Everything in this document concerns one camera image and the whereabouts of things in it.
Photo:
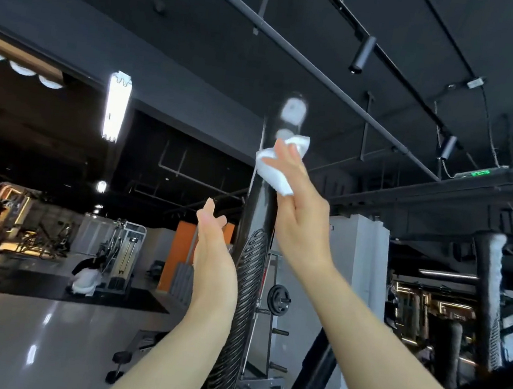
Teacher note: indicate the black elliptical machine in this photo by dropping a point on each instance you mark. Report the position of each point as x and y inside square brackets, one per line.
[252, 275]

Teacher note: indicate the person's left hand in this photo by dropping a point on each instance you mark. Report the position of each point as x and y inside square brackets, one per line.
[212, 261]

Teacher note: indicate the round bulb ceiling fixture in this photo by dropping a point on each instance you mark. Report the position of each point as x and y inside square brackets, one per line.
[18, 63]

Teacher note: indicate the white gym machine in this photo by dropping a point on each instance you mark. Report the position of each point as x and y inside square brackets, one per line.
[121, 250]

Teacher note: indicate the white wet wipe sheet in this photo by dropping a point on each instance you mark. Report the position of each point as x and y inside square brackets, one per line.
[273, 166]

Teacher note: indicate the small ceiling spot light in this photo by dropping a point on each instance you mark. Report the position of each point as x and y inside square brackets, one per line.
[101, 186]

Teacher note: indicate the weight bench rack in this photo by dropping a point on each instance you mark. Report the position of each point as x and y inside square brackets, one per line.
[269, 323]

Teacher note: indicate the person's right hand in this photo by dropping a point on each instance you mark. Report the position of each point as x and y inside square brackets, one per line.
[300, 215]

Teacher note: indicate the person's right forearm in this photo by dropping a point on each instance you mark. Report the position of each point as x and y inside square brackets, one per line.
[386, 355]

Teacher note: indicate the long ceiling tube light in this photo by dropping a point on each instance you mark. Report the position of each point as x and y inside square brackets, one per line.
[117, 107]

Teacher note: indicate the person's left forearm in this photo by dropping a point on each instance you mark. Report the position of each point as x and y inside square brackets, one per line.
[168, 362]

